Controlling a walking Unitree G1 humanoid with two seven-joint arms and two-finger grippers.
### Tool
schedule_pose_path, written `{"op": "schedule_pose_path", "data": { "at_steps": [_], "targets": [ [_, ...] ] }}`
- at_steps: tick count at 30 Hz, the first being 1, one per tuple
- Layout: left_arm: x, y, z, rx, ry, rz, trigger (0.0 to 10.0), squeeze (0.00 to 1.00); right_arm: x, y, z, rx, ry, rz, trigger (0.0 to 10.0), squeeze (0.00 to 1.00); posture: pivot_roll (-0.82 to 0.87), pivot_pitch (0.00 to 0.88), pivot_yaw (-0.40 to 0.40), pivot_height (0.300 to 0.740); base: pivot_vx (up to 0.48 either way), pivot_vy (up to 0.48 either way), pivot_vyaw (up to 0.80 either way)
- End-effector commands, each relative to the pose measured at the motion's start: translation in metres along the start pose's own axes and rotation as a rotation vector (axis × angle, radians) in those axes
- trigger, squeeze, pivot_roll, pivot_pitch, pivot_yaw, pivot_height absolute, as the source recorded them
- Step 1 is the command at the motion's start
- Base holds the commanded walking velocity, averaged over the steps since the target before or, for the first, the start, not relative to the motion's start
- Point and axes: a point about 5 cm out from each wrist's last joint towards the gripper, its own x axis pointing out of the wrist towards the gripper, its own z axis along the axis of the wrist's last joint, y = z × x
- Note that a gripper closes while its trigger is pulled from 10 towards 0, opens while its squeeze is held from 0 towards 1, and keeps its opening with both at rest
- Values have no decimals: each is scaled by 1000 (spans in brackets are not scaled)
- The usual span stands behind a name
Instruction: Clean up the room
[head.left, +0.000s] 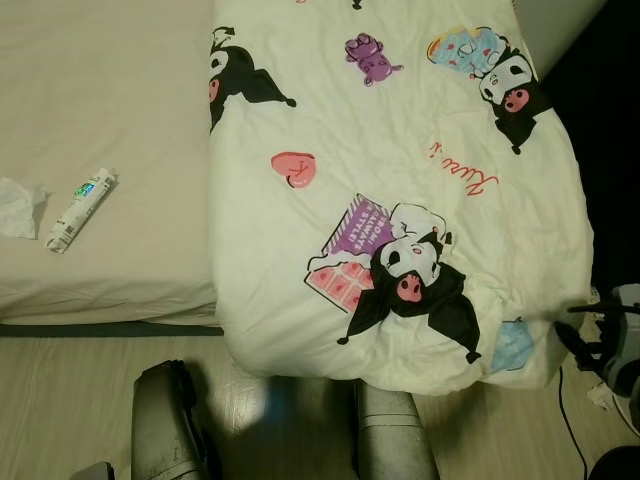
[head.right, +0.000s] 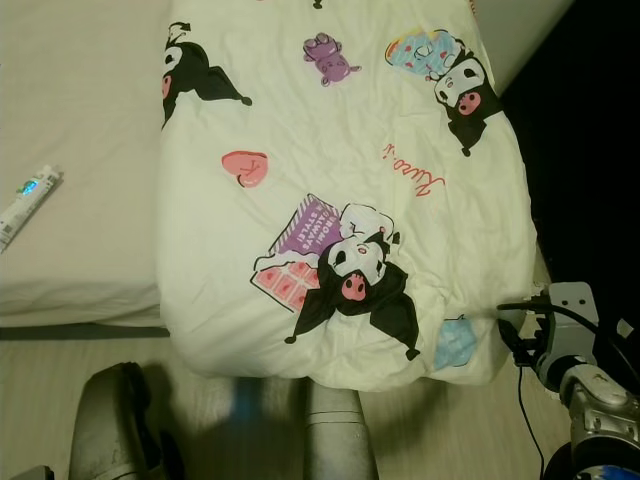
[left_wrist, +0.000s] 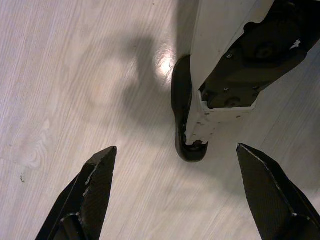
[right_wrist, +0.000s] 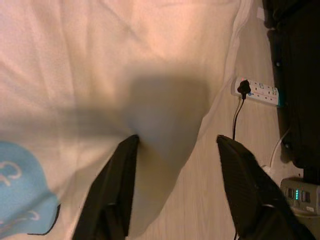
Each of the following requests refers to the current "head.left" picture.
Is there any white toothpaste tube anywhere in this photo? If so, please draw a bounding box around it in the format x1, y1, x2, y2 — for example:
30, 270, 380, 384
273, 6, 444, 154
45, 168, 118, 255

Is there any black power cable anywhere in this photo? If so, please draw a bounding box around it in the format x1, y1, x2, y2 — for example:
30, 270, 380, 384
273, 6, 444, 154
557, 365, 591, 480

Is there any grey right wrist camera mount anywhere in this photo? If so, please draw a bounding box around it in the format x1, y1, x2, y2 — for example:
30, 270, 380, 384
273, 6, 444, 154
600, 283, 640, 349

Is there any cream sheeted mattress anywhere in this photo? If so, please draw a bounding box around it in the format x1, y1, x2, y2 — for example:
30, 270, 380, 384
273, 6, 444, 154
0, 0, 226, 326

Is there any grey left robot leg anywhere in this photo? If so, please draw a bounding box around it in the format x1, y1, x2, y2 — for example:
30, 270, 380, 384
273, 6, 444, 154
130, 360, 216, 480

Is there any white tissue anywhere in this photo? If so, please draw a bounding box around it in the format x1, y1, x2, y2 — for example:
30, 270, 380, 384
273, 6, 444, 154
0, 177, 49, 241

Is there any cream cartoon print duvet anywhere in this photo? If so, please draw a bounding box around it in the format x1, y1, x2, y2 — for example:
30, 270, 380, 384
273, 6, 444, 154
207, 0, 596, 396

